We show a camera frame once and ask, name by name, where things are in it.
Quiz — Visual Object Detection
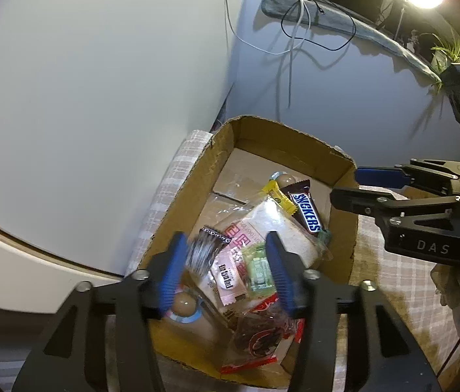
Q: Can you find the thin white cable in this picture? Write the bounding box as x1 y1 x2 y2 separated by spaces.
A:
224 0 296 56

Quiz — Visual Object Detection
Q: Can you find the white furniture panel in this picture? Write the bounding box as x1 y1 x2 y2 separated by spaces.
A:
0 0 251 315

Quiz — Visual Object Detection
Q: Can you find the green candy packet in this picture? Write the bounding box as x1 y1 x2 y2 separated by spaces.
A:
241 243 277 297

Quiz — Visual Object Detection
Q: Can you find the large white snack bag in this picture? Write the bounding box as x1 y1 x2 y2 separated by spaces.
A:
197 198 328 323

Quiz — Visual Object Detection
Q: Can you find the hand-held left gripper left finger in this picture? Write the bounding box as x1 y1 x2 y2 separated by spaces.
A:
11 231 192 392

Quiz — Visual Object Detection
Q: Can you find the person's right hand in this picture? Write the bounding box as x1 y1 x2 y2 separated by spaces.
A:
431 262 460 310

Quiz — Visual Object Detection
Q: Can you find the pink white snack sachet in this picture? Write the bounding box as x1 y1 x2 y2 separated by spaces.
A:
209 249 251 307

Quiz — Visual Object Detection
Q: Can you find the clear red-edged snack packet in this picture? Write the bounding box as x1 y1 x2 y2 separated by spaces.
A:
219 294 306 374

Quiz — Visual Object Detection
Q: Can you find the brown cardboard box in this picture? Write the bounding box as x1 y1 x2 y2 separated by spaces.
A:
126 115 359 390

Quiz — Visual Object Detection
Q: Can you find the black cable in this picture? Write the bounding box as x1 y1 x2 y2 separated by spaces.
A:
281 0 357 52

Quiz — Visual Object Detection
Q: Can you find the teal candy packet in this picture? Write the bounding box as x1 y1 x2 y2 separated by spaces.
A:
315 229 332 260

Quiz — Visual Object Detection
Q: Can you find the brown chocolate bar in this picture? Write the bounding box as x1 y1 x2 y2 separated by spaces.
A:
281 182 322 235

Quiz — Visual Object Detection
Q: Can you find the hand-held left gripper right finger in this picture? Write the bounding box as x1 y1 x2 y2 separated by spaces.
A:
264 231 445 392

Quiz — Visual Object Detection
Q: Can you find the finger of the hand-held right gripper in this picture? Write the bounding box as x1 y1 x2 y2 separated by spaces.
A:
356 158 460 197
330 187 460 229

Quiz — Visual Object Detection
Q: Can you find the thick white cable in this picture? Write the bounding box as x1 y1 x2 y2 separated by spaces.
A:
271 0 310 109

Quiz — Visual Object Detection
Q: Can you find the green potted plant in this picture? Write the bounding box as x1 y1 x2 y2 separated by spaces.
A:
421 24 460 90

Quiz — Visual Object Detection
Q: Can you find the round blue-rimmed jelly cup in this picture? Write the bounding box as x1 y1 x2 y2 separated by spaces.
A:
165 288 204 323

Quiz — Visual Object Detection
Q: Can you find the yellow candy packet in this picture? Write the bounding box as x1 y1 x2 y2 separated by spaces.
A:
262 180 298 217

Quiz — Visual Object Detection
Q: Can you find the black silver striped snack packet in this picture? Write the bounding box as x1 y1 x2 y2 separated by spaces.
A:
185 226 230 278

